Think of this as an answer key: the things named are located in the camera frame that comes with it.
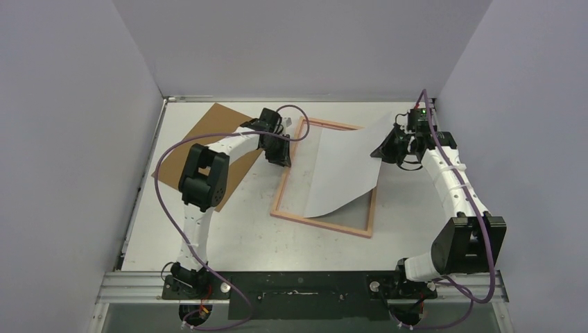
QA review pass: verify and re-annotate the blue landscape photo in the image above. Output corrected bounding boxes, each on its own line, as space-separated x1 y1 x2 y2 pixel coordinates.
304 113 394 218

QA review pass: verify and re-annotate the pink wooden photo frame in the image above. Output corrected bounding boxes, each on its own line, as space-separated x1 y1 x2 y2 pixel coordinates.
270 137 377 239

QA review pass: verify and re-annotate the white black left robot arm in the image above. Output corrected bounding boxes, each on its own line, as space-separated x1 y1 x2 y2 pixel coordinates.
153 108 292 299

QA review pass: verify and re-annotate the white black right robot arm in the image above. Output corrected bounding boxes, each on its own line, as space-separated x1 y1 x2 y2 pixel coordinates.
371 124 506 304

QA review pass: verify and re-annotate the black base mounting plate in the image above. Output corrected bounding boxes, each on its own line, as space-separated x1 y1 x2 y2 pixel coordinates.
162 271 438 321

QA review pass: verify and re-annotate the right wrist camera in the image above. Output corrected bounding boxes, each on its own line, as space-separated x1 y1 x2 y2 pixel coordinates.
406 108 431 134

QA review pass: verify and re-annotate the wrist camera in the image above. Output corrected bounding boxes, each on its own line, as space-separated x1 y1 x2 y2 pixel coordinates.
241 108 292 135
406 108 431 134

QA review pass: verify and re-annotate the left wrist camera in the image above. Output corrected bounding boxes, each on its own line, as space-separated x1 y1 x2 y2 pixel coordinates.
241 108 292 135

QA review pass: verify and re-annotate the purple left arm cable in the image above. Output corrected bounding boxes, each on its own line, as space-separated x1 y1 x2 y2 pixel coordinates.
153 104 311 331

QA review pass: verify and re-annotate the aluminium table edge rail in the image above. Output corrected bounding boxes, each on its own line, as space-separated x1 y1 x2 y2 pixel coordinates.
112 96 176 271

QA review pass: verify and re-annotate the aluminium front rail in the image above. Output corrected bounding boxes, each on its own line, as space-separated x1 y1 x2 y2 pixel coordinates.
96 271 510 304

